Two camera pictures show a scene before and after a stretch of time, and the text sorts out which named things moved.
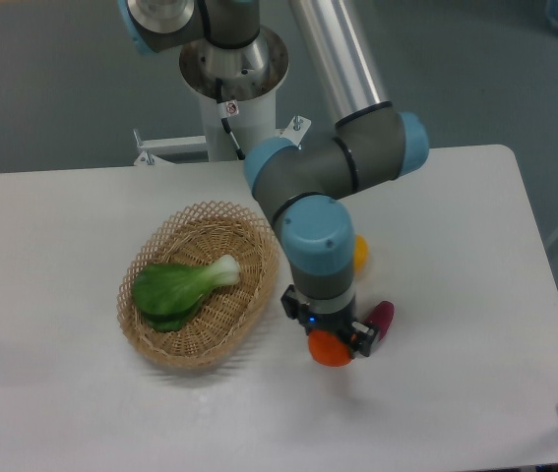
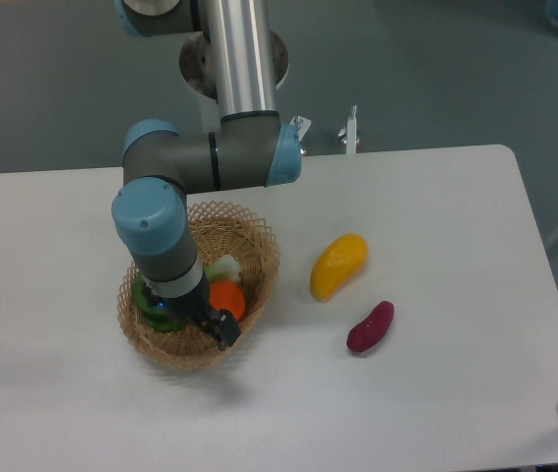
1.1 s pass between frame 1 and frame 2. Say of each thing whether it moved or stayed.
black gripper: moved
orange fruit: moved
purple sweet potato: stayed
